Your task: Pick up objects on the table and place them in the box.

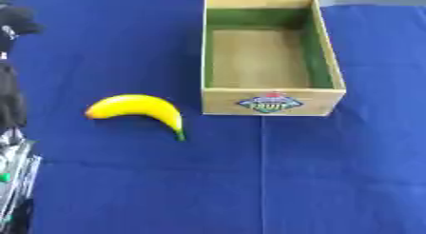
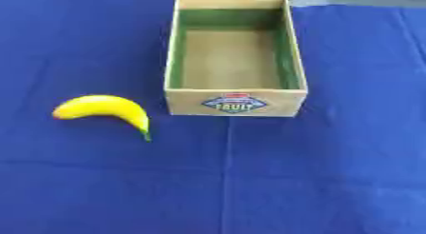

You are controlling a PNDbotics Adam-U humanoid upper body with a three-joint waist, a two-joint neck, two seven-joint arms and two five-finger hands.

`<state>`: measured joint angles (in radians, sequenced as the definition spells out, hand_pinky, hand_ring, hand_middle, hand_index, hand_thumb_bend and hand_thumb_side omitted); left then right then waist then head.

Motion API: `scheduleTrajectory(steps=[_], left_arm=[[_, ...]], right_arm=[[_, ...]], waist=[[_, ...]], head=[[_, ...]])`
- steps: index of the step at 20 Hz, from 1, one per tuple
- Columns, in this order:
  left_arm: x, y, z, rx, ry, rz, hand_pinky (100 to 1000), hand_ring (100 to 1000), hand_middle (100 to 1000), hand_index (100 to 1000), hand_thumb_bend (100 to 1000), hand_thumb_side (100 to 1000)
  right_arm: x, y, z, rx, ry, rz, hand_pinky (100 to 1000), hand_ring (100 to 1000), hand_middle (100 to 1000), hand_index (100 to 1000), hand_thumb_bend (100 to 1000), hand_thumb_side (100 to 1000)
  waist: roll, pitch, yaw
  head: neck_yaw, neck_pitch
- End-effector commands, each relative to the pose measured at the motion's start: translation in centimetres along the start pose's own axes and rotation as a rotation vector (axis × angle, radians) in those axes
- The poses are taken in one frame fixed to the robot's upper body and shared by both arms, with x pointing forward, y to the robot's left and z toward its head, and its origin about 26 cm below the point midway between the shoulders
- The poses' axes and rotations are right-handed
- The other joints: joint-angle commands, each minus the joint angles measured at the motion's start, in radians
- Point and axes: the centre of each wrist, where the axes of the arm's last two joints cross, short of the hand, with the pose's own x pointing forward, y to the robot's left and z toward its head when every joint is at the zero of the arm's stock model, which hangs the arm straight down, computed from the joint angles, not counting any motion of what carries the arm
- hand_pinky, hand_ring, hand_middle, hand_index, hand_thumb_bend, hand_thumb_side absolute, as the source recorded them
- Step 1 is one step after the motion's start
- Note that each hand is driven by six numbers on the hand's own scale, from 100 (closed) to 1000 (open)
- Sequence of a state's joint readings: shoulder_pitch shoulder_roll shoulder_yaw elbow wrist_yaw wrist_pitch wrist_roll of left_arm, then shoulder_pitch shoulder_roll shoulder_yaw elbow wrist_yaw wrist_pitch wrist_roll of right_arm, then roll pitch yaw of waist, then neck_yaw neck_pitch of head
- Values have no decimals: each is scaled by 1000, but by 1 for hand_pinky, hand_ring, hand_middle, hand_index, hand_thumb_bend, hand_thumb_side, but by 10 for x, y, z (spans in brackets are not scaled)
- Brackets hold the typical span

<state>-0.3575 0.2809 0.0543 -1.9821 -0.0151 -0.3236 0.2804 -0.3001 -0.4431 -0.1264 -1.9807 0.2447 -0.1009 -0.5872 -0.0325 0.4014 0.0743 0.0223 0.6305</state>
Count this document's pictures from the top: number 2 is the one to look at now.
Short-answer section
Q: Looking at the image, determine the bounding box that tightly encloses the tan cardboard box green inside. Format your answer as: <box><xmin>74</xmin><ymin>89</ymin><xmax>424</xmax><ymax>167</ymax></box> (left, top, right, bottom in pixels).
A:
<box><xmin>163</xmin><ymin>0</ymin><xmax>310</xmax><ymax>118</ymax></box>

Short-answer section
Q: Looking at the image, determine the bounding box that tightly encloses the yellow toy banana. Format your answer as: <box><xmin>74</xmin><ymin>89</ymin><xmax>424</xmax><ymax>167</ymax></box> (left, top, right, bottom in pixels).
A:
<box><xmin>51</xmin><ymin>94</ymin><xmax>153</xmax><ymax>143</ymax></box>

